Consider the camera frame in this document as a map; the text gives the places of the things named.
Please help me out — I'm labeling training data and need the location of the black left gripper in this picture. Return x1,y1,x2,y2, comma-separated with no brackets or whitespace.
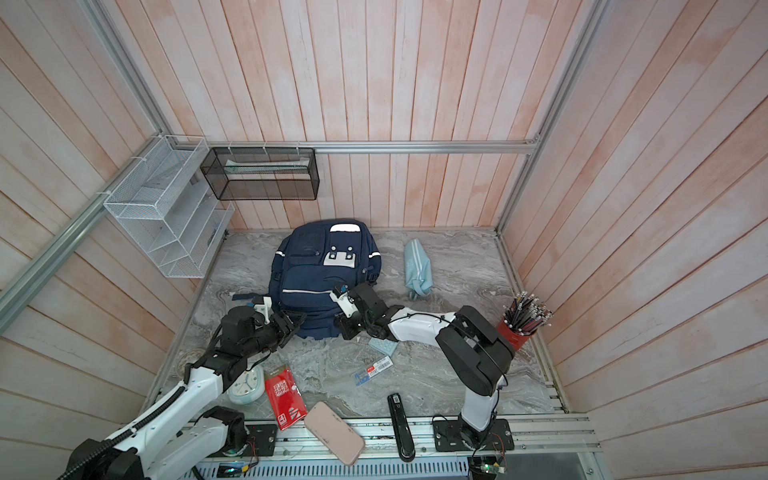
242,309,307,357

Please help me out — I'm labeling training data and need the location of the navy blue backpack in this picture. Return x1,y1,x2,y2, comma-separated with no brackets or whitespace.
246,219,382,340

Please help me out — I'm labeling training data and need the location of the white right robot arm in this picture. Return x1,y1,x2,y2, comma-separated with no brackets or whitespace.
330,283,515,435

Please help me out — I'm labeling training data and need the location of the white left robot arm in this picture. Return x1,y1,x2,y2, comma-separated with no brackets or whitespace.
61,305,306,479

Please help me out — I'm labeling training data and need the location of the light blue calculator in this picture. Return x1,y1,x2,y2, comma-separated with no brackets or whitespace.
368,338,398,357

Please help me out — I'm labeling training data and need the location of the mint green alarm clock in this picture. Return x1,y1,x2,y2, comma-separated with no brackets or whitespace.
227,365,265,405

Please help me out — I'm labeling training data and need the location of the light blue pencil pouch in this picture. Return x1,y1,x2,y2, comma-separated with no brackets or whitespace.
404,239,434,300

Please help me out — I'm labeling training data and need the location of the red booklet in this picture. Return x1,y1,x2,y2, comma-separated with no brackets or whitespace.
265,364,308,431

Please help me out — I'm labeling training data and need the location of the pink pencil case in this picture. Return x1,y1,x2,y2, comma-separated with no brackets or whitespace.
304,402,365,466

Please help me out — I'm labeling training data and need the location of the black stapler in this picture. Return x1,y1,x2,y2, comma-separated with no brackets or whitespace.
387,393,416,463

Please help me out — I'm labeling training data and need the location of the red pencil holder with pencils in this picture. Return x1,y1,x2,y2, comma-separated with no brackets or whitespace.
496,291,553,351

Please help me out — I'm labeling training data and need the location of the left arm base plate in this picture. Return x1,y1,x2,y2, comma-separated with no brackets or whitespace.
241,423,279,460

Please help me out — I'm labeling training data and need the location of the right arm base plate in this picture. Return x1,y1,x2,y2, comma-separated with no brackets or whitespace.
432,417,515,452

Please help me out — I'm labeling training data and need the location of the white wire mesh shelf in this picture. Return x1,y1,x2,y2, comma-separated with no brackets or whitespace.
104,135,234,279

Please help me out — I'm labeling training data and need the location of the black mesh wall basket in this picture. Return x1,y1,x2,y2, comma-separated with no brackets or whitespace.
200,146,320,201

